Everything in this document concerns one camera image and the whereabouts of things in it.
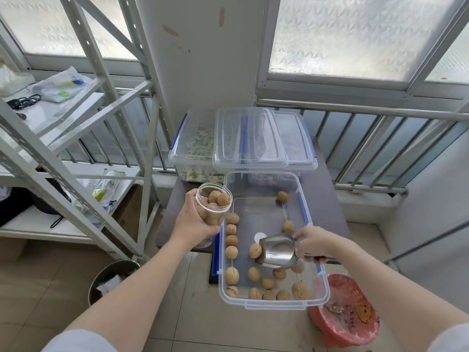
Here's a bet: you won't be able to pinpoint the person's left hand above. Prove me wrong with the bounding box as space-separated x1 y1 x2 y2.
171 188 221 252

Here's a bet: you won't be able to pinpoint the person's right hand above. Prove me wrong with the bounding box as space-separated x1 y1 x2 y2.
293 225 354 264

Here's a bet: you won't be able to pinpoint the metal scoop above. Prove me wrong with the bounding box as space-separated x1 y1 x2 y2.
255 233 331 270

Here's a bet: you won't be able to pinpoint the clear plastic jar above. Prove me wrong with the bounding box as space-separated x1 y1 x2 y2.
195 182 233 250

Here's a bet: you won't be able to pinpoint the person's right forearm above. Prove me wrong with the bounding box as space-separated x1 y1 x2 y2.
342 241 469 336

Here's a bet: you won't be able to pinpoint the person's left forearm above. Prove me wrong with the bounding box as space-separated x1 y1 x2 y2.
62 234 195 336

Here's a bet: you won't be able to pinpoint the walnuts filling jar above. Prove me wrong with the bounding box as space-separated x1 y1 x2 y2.
200 190 231 231

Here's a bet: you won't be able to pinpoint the dark brown small table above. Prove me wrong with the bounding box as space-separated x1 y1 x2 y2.
155 137 351 265

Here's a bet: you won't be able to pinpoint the large clear storage bin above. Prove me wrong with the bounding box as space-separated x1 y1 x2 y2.
218 172 330 311

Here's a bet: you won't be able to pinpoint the clear box with green candies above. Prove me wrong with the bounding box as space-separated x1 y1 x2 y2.
168 111 228 182

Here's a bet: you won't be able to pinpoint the pile of green wrapped candies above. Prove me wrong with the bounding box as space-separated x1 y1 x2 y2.
181 129 226 182

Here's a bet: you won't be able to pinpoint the brown cardboard box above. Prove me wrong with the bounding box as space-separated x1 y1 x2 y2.
109 183 151 239

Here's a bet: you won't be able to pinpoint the loose scattered walnuts group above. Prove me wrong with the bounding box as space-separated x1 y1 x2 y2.
224 191 312 302

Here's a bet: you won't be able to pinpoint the clear plastic box lid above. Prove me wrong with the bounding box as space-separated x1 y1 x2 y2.
214 107 290 172

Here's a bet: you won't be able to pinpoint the clear packet with yellow label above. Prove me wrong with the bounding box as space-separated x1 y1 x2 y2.
85 168 125 214

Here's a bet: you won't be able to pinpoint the clear box with colourful candies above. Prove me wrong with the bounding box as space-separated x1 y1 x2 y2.
248 111 319 185

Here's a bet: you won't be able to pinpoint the steel window railing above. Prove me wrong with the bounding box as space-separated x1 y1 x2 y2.
55 88 177 173
254 100 469 197

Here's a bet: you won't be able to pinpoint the pink plastic basket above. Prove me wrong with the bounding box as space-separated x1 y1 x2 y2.
307 273 381 349

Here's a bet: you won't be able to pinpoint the crumpled white paper waste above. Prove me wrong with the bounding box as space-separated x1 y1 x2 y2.
96 274 127 296

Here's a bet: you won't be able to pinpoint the metal trash can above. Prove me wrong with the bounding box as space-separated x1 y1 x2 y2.
88 260 142 308

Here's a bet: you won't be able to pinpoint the grey metal shelf rack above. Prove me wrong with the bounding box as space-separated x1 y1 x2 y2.
0 0 173 263

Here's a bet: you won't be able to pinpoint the printed white plastic bag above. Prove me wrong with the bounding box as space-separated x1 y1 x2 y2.
33 66 98 104

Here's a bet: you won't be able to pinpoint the black fabric bag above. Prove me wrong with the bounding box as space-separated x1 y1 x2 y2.
0 177 73 228

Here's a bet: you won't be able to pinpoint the white right sleeve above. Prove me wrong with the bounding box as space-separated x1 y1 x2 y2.
426 322 469 352

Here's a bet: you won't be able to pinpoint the white sleeve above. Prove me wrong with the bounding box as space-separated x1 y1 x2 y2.
41 329 118 352
426 322 469 352

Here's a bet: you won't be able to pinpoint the white left sleeve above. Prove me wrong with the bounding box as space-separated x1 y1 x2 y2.
41 329 118 352

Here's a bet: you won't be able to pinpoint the frosted glass window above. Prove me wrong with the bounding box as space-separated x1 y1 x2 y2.
256 0 469 100
0 0 148 77

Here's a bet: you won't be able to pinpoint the plain white plastic bag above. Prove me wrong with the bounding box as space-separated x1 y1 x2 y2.
0 65 36 98

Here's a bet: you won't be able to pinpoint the black coiled cables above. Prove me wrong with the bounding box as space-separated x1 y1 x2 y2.
6 94 42 110

